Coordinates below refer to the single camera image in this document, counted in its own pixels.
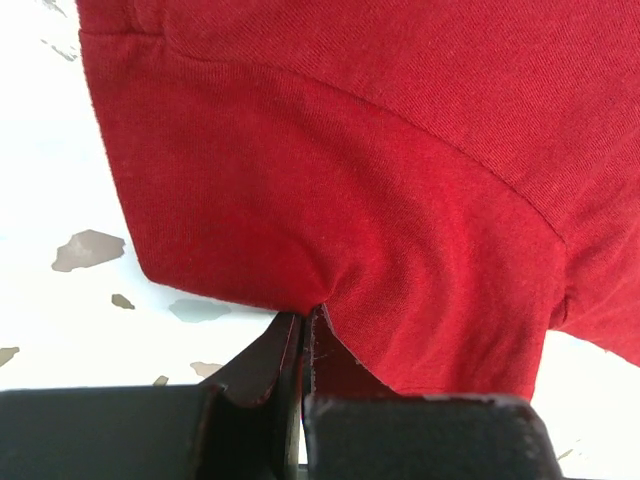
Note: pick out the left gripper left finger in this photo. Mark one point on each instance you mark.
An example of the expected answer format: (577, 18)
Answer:
(242, 422)

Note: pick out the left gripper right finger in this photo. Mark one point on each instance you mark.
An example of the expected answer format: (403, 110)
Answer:
(357, 428)

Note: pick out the dark red t shirt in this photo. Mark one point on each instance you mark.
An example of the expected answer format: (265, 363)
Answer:
(450, 179)

